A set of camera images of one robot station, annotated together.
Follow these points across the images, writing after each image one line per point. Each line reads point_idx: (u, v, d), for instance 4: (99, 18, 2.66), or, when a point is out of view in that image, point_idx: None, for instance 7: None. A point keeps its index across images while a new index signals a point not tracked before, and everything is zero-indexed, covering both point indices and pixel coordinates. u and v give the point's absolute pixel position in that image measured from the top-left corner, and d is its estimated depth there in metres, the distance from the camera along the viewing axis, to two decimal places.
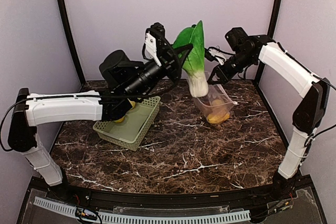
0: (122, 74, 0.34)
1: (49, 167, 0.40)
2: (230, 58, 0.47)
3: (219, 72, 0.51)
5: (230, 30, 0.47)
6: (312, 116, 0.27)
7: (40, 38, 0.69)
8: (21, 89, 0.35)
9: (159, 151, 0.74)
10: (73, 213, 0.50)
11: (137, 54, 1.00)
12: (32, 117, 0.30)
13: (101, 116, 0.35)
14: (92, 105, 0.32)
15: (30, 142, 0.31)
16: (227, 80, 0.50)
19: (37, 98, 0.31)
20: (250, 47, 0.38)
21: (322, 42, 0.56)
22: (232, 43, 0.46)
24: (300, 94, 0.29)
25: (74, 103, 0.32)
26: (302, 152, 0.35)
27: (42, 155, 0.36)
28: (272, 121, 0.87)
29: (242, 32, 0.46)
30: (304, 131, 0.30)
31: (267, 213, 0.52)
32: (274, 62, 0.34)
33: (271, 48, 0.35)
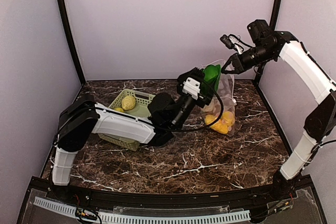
0: (168, 113, 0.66)
1: (70, 168, 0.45)
2: (251, 50, 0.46)
3: (235, 61, 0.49)
5: (253, 22, 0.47)
6: (325, 126, 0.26)
7: (40, 38, 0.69)
8: (86, 94, 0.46)
9: (159, 151, 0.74)
10: (73, 213, 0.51)
11: (137, 54, 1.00)
12: (98, 124, 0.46)
13: (147, 140, 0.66)
14: (150, 130, 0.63)
15: (79, 144, 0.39)
16: (242, 70, 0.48)
19: (105, 109, 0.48)
20: (272, 42, 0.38)
21: (322, 42, 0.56)
22: (254, 35, 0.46)
24: (316, 99, 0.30)
25: (137, 124, 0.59)
26: (307, 157, 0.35)
27: (70, 155, 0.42)
28: (272, 121, 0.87)
29: (265, 24, 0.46)
30: (315, 138, 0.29)
31: (268, 213, 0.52)
32: (295, 63, 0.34)
33: (298, 51, 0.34)
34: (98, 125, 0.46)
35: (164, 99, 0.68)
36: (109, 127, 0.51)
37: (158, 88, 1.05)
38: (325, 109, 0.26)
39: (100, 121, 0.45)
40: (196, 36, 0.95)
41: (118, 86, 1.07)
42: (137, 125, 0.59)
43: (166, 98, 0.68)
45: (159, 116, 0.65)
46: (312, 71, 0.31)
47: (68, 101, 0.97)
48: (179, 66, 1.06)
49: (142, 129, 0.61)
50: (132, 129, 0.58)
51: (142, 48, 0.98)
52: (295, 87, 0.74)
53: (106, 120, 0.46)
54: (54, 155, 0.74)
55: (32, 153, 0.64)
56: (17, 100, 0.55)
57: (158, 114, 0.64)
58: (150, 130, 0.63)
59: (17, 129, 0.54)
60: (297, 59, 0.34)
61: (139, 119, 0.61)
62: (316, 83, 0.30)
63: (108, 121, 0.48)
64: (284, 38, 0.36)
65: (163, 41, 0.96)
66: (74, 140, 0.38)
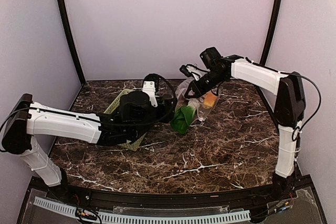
0: (138, 113, 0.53)
1: (48, 168, 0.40)
2: (204, 76, 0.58)
3: (194, 87, 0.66)
5: (205, 51, 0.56)
6: (292, 110, 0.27)
7: (40, 38, 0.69)
8: (24, 94, 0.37)
9: (159, 151, 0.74)
10: (73, 213, 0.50)
11: (136, 54, 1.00)
12: (33, 127, 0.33)
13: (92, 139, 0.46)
14: (91, 128, 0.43)
15: (23, 146, 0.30)
16: (200, 92, 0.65)
19: (40, 109, 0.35)
20: (222, 68, 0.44)
21: (322, 42, 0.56)
22: (207, 61, 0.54)
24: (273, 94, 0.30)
25: (77, 123, 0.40)
26: (292, 147, 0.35)
27: (38, 157, 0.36)
28: (272, 121, 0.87)
29: (214, 53, 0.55)
30: (289, 126, 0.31)
31: (268, 213, 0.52)
32: (244, 73, 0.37)
33: (239, 64, 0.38)
34: (32, 127, 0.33)
35: (142, 94, 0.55)
36: (49, 130, 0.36)
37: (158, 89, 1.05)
38: (282, 97, 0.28)
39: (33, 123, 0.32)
40: (196, 36, 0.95)
41: (117, 86, 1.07)
42: (77, 124, 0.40)
43: (142, 95, 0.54)
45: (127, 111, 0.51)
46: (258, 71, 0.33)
47: (68, 101, 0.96)
48: (179, 66, 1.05)
49: (83, 129, 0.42)
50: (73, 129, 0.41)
51: (143, 48, 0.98)
52: None
53: (39, 120, 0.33)
54: (54, 155, 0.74)
55: None
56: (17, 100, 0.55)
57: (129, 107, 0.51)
58: (94, 128, 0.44)
59: None
60: (244, 69, 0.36)
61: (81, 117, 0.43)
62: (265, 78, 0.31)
63: (45, 123, 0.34)
64: (229, 61, 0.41)
65: (163, 41, 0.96)
66: (13, 142, 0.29)
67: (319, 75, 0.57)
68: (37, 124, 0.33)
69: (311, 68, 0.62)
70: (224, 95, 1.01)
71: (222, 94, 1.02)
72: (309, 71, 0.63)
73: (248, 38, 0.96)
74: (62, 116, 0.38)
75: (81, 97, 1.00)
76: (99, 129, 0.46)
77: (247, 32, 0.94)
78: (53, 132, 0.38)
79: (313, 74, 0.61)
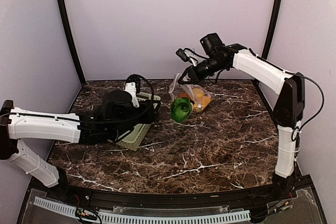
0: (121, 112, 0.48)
1: (41, 169, 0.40)
2: (204, 61, 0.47)
3: (190, 73, 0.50)
5: (205, 35, 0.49)
6: (292, 111, 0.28)
7: (40, 38, 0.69)
8: (7, 101, 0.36)
9: (159, 151, 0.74)
10: (73, 213, 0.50)
11: (136, 53, 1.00)
12: (14, 131, 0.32)
13: (78, 139, 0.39)
14: (70, 128, 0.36)
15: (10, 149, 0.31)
16: (198, 81, 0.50)
19: (20, 113, 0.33)
20: (223, 57, 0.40)
21: (322, 42, 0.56)
22: (207, 49, 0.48)
24: (276, 92, 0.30)
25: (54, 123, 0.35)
26: (293, 148, 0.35)
27: (28, 159, 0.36)
28: (272, 121, 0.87)
29: (216, 39, 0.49)
30: (288, 126, 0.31)
31: (268, 213, 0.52)
32: (247, 66, 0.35)
33: (242, 55, 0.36)
34: (13, 131, 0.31)
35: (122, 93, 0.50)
36: (30, 133, 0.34)
37: (158, 88, 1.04)
38: (284, 97, 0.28)
39: (13, 128, 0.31)
40: (196, 35, 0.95)
41: (117, 86, 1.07)
42: (54, 124, 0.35)
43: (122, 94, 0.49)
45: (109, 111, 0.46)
46: (262, 67, 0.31)
47: (68, 101, 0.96)
48: (179, 66, 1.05)
49: (63, 129, 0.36)
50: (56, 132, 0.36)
51: (143, 48, 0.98)
52: None
53: (18, 124, 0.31)
54: (54, 155, 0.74)
55: None
56: (17, 101, 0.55)
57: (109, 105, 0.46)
58: (72, 127, 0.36)
59: None
60: (249, 63, 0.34)
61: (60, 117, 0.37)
62: (270, 76, 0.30)
63: (23, 127, 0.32)
64: (232, 50, 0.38)
65: (163, 41, 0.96)
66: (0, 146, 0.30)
67: (319, 74, 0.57)
68: (18, 128, 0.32)
69: (311, 67, 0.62)
70: (224, 95, 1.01)
71: (222, 94, 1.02)
72: (310, 71, 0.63)
73: (248, 38, 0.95)
74: (39, 118, 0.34)
75: (81, 97, 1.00)
76: (78, 128, 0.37)
77: (247, 32, 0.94)
78: (35, 135, 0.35)
79: (313, 74, 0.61)
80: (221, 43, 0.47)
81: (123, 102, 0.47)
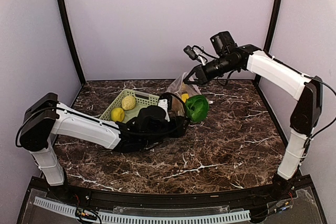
0: (154, 124, 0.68)
1: (55, 167, 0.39)
2: (213, 62, 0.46)
3: (199, 72, 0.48)
5: (217, 34, 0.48)
6: (311, 117, 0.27)
7: (40, 37, 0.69)
8: (48, 94, 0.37)
9: (159, 151, 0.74)
10: (73, 213, 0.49)
11: (136, 53, 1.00)
12: (58, 127, 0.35)
13: (108, 145, 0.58)
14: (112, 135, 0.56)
15: (41, 144, 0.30)
16: (206, 81, 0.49)
19: (66, 110, 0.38)
20: (237, 59, 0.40)
21: (323, 42, 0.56)
22: (218, 47, 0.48)
24: (294, 96, 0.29)
25: (100, 129, 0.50)
26: (301, 153, 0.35)
27: (51, 156, 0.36)
28: (272, 121, 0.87)
29: (228, 38, 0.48)
30: (304, 134, 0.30)
31: (268, 213, 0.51)
32: (263, 69, 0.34)
33: (258, 57, 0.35)
34: (56, 127, 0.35)
35: (159, 109, 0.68)
36: (72, 132, 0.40)
37: (158, 88, 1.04)
38: (304, 103, 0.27)
39: (60, 122, 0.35)
40: (196, 35, 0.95)
41: (117, 86, 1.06)
42: (101, 130, 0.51)
43: (159, 110, 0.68)
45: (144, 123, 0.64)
46: (281, 71, 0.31)
47: (67, 101, 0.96)
48: (179, 66, 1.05)
49: (106, 135, 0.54)
50: (96, 135, 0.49)
51: (142, 48, 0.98)
52: None
53: (66, 121, 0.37)
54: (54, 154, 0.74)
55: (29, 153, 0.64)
56: (17, 101, 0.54)
57: (148, 118, 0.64)
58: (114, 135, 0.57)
59: (16, 130, 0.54)
60: (264, 66, 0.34)
61: (103, 124, 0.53)
62: (289, 80, 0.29)
63: (70, 124, 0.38)
64: (247, 52, 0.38)
65: (163, 41, 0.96)
66: (33, 139, 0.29)
67: (319, 74, 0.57)
68: (62, 125, 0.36)
69: (311, 67, 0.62)
70: (224, 95, 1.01)
71: (222, 94, 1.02)
72: (310, 71, 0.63)
73: (248, 38, 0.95)
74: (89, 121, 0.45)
75: (81, 98, 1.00)
76: (118, 136, 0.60)
77: (247, 32, 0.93)
78: (76, 134, 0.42)
79: (313, 74, 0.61)
80: (233, 44, 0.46)
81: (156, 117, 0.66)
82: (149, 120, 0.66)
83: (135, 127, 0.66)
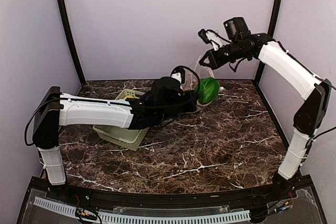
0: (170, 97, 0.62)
1: (60, 167, 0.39)
2: (225, 47, 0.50)
3: (210, 56, 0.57)
5: (230, 19, 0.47)
6: (315, 118, 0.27)
7: (39, 37, 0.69)
8: (51, 88, 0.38)
9: (159, 151, 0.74)
10: (73, 213, 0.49)
11: (136, 53, 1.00)
12: (64, 117, 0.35)
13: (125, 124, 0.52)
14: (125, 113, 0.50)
15: (54, 141, 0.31)
16: (216, 65, 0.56)
19: (71, 99, 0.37)
20: (250, 46, 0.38)
21: (322, 42, 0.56)
22: (230, 33, 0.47)
24: (302, 96, 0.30)
25: (109, 109, 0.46)
26: (302, 153, 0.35)
27: (57, 155, 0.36)
28: (272, 121, 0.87)
29: (242, 23, 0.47)
30: (306, 133, 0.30)
31: (267, 213, 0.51)
32: (275, 62, 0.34)
33: (273, 49, 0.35)
34: (63, 116, 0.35)
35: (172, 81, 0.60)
36: (79, 118, 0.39)
37: None
38: (311, 103, 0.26)
39: (65, 111, 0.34)
40: (196, 35, 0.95)
41: (117, 86, 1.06)
42: (111, 109, 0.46)
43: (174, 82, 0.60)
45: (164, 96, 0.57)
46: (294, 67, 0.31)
47: None
48: None
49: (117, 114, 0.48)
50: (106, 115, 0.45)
51: (143, 47, 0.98)
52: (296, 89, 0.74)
53: (71, 109, 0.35)
54: None
55: (30, 153, 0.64)
56: (17, 101, 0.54)
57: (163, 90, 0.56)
58: (126, 113, 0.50)
59: (16, 130, 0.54)
60: (278, 60, 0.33)
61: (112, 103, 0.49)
62: (300, 78, 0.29)
63: (75, 112, 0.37)
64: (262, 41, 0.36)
65: (164, 41, 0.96)
66: (48, 135, 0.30)
67: (319, 74, 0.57)
68: (67, 114, 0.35)
69: (311, 67, 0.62)
70: (224, 95, 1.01)
71: (222, 94, 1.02)
72: None
73: None
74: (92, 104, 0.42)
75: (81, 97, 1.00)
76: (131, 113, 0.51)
77: None
78: (83, 120, 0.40)
79: None
80: (247, 31, 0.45)
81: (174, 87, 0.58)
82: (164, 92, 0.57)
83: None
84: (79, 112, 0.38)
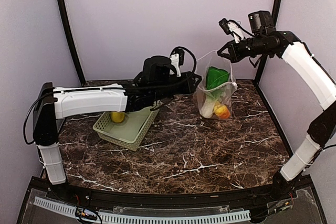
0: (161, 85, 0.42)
1: (60, 164, 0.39)
2: (248, 40, 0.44)
3: (230, 49, 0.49)
5: (258, 11, 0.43)
6: (331, 129, 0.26)
7: (39, 38, 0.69)
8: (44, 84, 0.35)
9: (159, 151, 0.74)
10: (73, 213, 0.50)
11: (136, 53, 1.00)
12: (60, 110, 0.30)
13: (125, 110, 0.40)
14: (118, 96, 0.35)
15: (54, 136, 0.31)
16: (236, 60, 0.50)
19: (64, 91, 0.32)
20: (274, 43, 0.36)
21: (322, 42, 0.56)
22: (255, 27, 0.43)
24: (321, 104, 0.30)
25: (102, 94, 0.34)
26: (308, 160, 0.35)
27: (57, 151, 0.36)
28: (272, 121, 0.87)
29: (268, 18, 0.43)
30: (318, 141, 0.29)
31: (267, 213, 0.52)
32: (299, 65, 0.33)
33: (298, 51, 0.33)
34: (60, 110, 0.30)
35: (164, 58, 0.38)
36: (79, 109, 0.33)
37: None
38: (330, 114, 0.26)
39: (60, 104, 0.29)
40: (196, 35, 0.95)
41: None
42: (103, 94, 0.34)
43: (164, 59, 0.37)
45: (154, 75, 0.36)
46: (317, 74, 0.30)
47: None
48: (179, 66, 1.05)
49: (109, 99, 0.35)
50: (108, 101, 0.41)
51: (143, 47, 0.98)
52: (296, 90, 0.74)
53: (65, 101, 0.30)
54: None
55: (30, 153, 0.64)
56: (17, 102, 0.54)
57: (153, 72, 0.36)
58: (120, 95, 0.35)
59: (15, 131, 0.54)
60: (301, 64, 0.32)
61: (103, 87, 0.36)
62: (321, 86, 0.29)
63: (74, 103, 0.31)
64: (288, 39, 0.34)
65: (164, 41, 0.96)
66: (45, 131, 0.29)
67: None
68: (64, 106, 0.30)
69: None
70: None
71: None
72: None
73: None
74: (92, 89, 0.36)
75: None
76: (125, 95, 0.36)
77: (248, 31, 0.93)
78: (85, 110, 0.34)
79: None
80: (273, 27, 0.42)
81: (166, 62, 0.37)
82: (155, 72, 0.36)
83: (143, 81, 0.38)
84: (75, 104, 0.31)
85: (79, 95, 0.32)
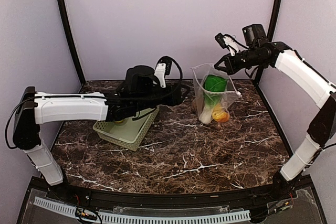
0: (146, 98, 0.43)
1: (52, 164, 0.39)
2: (242, 53, 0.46)
3: (227, 62, 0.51)
5: (250, 25, 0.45)
6: (329, 128, 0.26)
7: (39, 38, 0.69)
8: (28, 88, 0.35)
9: (159, 151, 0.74)
10: (73, 213, 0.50)
11: (136, 53, 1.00)
12: (40, 115, 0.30)
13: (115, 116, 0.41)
14: (98, 105, 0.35)
15: (35, 140, 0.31)
16: (233, 72, 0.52)
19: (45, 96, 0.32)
20: (266, 55, 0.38)
21: (322, 42, 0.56)
22: (249, 39, 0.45)
24: (317, 104, 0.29)
25: (83, 102, 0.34)
26: (308, 159, 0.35)
27: (45, 153, 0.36)
28: (272, 121, 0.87)
29: (261, 31, 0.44)
30: (318, 140, 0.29)
31: (267, 213, 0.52)
32: (292, 70, 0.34)
33: (289, 56, 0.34)
34: (40, 115, 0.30)
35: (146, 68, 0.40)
36: (59, 116, 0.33)
37: None
38: (327, 113, 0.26)
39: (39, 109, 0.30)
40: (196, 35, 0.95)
41: None
42: (84, 102, 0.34)
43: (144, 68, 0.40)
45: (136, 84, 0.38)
46: (309, 75, 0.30)
47: None
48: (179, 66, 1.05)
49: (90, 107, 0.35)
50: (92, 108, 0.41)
51: (143, 47, 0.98)
52: (296, 90, 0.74)
53: (44, 107, 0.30)
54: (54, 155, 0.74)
55: None
56: (16, 102, 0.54)
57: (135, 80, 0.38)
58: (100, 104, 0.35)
59: None
60: (293, 68, 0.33)
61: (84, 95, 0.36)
62: (315, 86, 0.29)
63: (54, 109, 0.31)
64: (278, 50, 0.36)
65: (163, 41, 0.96)
66: (24, 136, 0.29)
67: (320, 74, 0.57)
68: (44, 112, 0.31)
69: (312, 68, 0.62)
70: None
71: None
72: None
73: None
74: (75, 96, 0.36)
75: None
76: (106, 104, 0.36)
77: None
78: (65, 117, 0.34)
79: None
80: (265, 39, 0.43)
81: (148, 73, 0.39)
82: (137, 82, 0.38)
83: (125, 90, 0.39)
84: (55, 110, 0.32)
85: (59, 101, 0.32)
